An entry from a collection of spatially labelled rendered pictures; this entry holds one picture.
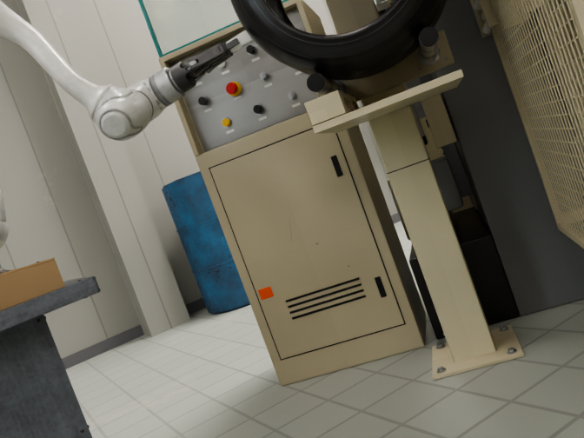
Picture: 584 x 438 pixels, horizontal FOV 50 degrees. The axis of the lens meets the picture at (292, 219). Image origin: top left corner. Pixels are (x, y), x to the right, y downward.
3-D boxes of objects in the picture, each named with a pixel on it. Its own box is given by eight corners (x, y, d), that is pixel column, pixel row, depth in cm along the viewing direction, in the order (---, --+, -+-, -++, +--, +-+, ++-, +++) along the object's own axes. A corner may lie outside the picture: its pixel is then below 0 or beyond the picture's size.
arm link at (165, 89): (159, 77, 173) (176, 66, 171) (175, 106, 173) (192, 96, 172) (144, 75, 164) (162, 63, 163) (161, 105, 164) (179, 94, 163)
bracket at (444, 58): (325, 114, 187) (314, 82, 186) (454, 63, 177) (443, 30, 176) (322, 114, 183) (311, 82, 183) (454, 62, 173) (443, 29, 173)
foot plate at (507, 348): (433, 349, 209) (430, 343, 209) (512, 327, 203) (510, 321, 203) (433, 380, 183) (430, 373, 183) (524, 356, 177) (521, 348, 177)
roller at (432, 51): (434, 63, 175) (419, 60, 176) (439, 48, 175) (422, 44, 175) (435, 48, 142) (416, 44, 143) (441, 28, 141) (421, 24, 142)
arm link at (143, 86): (175, 103, 175) (163, 115, 163) (131, 130, 179) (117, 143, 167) (153, 69, 172) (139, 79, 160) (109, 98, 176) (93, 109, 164)
